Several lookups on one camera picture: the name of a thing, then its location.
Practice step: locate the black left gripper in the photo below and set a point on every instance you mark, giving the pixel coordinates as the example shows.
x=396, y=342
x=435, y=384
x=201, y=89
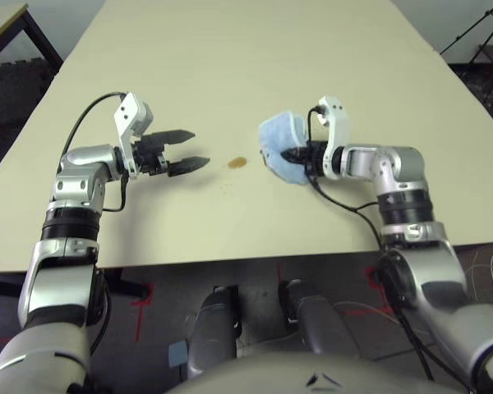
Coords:
x=150, y=156

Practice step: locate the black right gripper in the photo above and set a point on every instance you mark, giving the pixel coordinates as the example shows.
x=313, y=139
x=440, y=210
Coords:
x=315, y=158

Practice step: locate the light blue rag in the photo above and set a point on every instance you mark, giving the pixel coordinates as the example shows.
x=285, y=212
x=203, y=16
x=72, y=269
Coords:
x=277, y=135

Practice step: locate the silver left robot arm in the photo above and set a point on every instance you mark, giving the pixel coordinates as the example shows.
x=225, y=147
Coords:
x=57, y=279

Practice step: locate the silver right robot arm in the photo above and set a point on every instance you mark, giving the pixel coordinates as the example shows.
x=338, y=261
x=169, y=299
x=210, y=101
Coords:
x=435, y=279

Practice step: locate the brown liquid spill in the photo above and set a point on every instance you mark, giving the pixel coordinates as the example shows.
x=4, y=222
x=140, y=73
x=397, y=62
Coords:
x=237, y=163

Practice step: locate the grey right robot leg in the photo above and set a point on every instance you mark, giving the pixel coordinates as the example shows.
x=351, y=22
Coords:
x=318, y=324

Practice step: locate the grey robot leg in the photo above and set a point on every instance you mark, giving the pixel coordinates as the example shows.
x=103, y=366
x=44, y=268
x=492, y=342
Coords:
x=318, y=324
x=211, y=328

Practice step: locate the grey left robot leg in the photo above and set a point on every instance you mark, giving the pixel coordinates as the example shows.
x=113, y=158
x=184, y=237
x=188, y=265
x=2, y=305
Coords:
x=211, y=328

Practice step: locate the black foam floor mat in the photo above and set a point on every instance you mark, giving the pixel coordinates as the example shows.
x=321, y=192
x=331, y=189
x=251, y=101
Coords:
x=8, y=102

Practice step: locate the blue floor sheet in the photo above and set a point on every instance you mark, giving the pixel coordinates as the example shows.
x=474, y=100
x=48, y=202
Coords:
x=178, y=354

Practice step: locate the neighbouring beige table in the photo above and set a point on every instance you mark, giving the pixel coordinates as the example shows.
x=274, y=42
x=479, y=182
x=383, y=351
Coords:
x=4, y=24

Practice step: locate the grey robot torso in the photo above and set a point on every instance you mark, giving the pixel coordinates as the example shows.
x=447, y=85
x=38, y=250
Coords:
x=271, y=375

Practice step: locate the black tripod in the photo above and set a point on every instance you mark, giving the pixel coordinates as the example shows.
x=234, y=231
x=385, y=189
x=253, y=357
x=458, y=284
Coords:
x=476, y=26

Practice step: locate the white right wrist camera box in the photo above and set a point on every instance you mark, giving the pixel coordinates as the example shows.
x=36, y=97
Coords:
x=337, y=123

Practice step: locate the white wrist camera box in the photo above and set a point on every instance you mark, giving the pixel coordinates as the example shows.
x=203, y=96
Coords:
x=131, y=115
x=337, y=123

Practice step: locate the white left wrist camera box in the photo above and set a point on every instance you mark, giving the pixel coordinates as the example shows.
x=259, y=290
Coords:
x=131, y=115

